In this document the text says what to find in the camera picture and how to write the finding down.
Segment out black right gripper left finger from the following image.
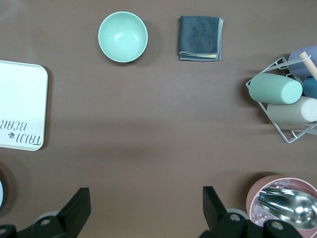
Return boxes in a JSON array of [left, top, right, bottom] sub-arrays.
[[17, 187, 91, 238]]

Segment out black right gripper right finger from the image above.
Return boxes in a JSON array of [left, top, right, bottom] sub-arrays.
[[199, 185, 302, 238]]

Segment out white round plate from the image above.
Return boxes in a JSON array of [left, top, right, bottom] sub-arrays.
[[0, 176, 5, 211]]

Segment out clear ice cubes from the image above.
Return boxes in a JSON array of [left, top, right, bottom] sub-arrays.
[[250, 180, 299, 227]]

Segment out pink bowl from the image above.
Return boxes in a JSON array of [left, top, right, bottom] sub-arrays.
[[246, 175, 317, 238]]

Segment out silver metal scoop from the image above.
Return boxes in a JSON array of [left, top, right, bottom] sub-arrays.
[[257, 187, 317, 230]]

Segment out cream bear print tray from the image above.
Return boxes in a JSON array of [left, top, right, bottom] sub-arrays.
[[0, 60, 49, 151]]

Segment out beige cup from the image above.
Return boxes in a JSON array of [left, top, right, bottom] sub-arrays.
[[266, 96, 317, 126]]

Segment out mint green cup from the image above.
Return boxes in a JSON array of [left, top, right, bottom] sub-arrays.
[[248, 72, 303, 106]]

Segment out dark blue cup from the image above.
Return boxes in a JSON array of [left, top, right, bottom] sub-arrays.
[[302, 76, 317, 99]]

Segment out purple cup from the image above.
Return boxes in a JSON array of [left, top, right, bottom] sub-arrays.
[[288, 45, 317, 80]]

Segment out wooden rod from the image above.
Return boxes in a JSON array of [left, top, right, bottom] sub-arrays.
[[298, 51, 317, 81]]

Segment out folded grey cloth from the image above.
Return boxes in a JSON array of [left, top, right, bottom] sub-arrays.
[[178, 15, 224, 61]]

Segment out mint green bowl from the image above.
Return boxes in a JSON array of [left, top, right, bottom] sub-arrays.
[[98, 11, 149, 63]]

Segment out white wire cup rack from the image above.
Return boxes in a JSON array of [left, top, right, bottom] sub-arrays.
[[245, 56, 317, 144]]

